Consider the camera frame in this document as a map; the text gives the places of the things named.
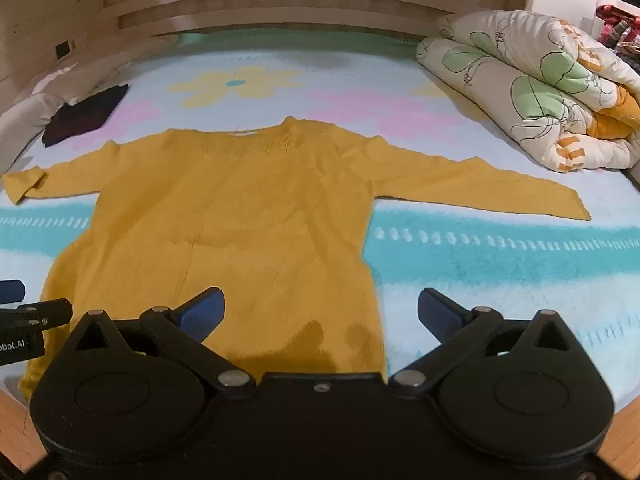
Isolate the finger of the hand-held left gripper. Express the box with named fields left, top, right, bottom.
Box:
left=0, top=280, right=27, bottom=305

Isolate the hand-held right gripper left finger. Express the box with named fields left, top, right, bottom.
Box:
left=61, top=287, right=259, bottom=401

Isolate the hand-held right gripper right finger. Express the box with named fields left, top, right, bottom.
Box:
left=387, top=287, right=581, bottom=401

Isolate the yellow knit sweater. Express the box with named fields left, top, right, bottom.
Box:
left=2, top=116, right=592, bottom=401

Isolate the pile of red clothes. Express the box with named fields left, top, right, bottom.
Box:
left=595, top=4, right=640, bottom=78

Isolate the flower print bed blanket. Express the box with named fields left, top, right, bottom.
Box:
left=0, top=30, right=640, bottom=413

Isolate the white pillow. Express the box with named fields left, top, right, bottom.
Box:
left=0, top=60, right=132, bottom=173

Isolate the folded dark cloth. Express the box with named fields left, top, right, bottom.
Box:
left=41, top=83, right=130, bottom=149

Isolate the folded floral quilt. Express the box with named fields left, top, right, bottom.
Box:
left=416, top=9, right=640, bottom=174

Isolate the wooden headboard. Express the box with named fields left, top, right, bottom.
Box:
left=100, top=0, right=532, bottom=41

